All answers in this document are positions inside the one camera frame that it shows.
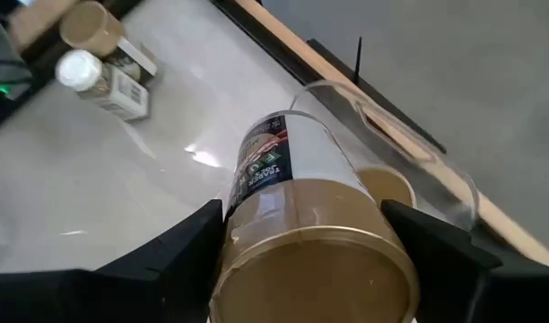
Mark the clear plastic bin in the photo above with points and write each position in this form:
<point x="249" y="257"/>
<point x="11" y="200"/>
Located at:
<point x="454" y="193"/>

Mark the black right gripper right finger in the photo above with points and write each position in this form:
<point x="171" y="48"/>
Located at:
<point x="445" y="278"/>

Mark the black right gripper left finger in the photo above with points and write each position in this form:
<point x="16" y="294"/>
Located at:
<point x="122" y="296"/>

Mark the gold lid spice jar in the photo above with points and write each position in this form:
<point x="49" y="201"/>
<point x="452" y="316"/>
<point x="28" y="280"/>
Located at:
<point x="384" y="186"/>
<point x="90" y="27"/>
<point x="310" y="224"/>

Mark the black upright frame post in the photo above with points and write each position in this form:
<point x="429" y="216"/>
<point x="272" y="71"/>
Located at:
<point x="359" y="58"/>

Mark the white lid seasoning jar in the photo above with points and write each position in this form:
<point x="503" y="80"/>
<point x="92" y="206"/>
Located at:
<point x="79" y="69"/>

